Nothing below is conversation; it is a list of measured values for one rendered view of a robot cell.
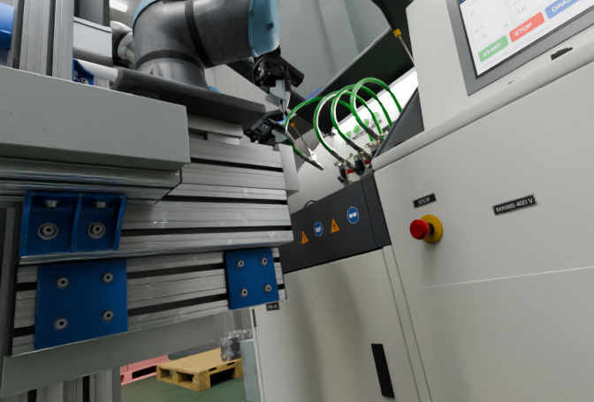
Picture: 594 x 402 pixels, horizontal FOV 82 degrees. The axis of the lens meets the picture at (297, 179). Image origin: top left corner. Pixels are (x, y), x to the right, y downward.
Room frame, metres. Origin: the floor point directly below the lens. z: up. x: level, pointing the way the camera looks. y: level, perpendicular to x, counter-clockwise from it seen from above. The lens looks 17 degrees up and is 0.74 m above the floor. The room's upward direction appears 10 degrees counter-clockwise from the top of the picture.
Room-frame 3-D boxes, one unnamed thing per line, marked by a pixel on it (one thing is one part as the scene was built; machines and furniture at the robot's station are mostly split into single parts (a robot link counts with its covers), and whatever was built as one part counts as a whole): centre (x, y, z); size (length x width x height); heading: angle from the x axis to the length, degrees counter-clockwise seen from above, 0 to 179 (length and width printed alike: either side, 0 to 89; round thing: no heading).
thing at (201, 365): (4.34, 1.34, 0.19); 1.37 x 0.94 x 0.38; 43
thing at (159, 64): (0.51, 0.19, 1.09); 0.15 x 0.15 x 0.10
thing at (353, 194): (1.02, 0.02, 0.87); 0.62 x 0.04 x 0.16; 36
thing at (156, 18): (0.51, 0.18, 1.20); 0.13 x 0.12 x 0.14; 84
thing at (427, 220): (0.63, -0.21, 0.80); 0.05 x 0.04 x 0.05; 36
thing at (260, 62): (0.87, 0.02, 1.38); 0.09 x 0.08 x 0.12; 126
